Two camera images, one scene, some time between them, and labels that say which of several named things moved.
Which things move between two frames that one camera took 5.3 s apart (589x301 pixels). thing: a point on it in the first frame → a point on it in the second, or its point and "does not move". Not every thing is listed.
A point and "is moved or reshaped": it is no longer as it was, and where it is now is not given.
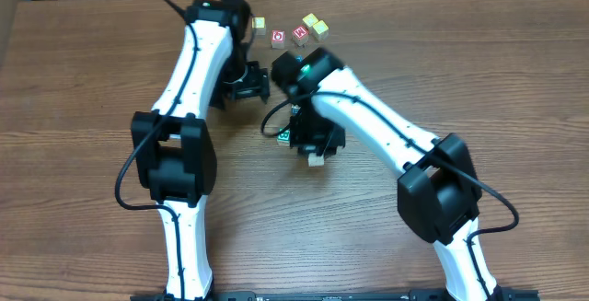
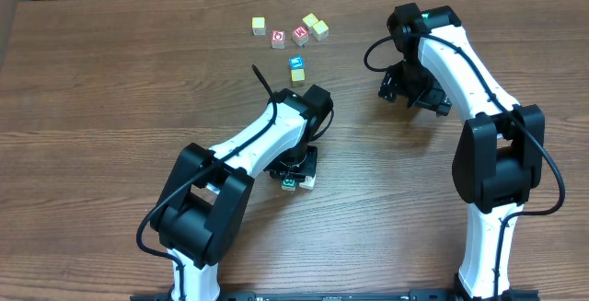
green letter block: x=283 y=138 is moved or reshaped
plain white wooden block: x=315 y=159 is moved or reshaped
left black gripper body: x=251 y=83 → x=294 y=163
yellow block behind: x=310 y=20 does not move
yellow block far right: x=320 y=30 does not move
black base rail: x=334 y=295 does not move
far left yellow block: x=259 y=26 does not move
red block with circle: x=278 y=39 does not move
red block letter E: x=300 y=35 does not move
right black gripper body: x=317 y=131 → x=410 y=78
